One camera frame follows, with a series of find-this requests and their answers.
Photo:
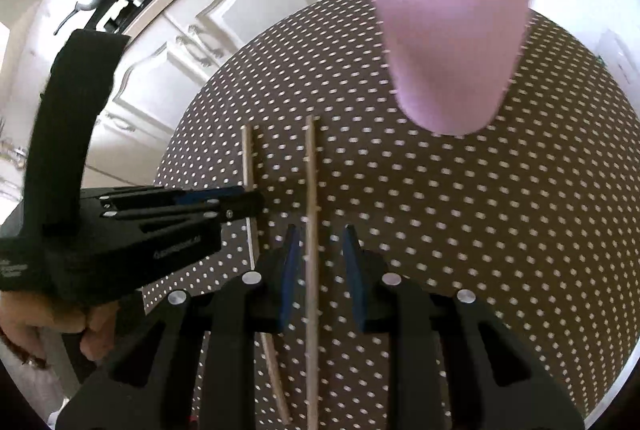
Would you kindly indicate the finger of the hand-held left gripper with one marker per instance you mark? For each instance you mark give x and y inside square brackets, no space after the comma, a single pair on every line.
[210,197]
[240,210]

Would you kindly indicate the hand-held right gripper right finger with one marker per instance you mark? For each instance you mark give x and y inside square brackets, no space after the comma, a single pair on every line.
[352,280]

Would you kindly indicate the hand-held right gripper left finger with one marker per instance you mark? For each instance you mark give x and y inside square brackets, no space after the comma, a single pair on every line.
[290,280]

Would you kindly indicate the wooden chopstick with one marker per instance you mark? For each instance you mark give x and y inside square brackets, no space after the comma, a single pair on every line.
[312,210]
[246,160]

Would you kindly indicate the pink and white cup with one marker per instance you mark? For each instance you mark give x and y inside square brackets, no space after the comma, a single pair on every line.
[450,60]

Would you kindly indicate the person's left hand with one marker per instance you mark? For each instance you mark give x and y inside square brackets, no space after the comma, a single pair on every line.
[50,320]

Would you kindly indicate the wide cream cabinet door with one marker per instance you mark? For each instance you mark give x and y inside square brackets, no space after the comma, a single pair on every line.
[270,0]

